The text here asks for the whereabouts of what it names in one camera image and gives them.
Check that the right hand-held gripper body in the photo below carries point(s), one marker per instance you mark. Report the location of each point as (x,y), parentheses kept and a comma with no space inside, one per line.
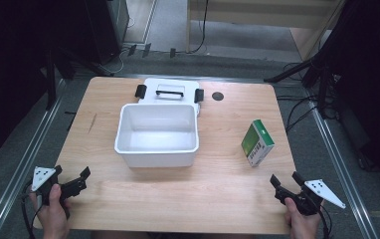
(322,191)

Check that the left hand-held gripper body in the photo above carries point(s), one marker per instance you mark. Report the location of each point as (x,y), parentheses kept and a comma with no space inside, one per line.
(42,176)

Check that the green and white carton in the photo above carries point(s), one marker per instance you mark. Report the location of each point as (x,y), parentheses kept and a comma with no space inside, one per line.
(252,141)

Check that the white plastic storage box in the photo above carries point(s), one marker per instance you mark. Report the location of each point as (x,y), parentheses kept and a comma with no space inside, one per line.
(158,159)

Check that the person's right hand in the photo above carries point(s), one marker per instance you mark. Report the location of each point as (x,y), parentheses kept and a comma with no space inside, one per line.
(302,225)

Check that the person's left hand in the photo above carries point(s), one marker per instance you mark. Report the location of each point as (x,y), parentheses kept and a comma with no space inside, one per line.
(53,215)

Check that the black tripod stand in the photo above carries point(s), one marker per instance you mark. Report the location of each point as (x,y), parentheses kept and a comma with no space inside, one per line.
(322,83)

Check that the black round table grommet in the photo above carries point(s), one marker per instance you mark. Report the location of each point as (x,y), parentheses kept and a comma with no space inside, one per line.
(218,96)

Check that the black curtain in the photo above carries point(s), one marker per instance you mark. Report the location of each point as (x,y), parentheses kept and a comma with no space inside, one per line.
(373,66)
(15,66)

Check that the dark cabinet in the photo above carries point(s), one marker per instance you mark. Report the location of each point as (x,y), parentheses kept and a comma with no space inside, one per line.
(106,30)

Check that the light wooden platform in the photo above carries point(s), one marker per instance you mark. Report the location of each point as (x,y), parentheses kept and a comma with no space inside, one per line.
(264,13)

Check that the metal floor rail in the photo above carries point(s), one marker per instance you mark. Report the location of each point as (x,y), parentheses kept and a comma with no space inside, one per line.
(22,169)
(340,169)

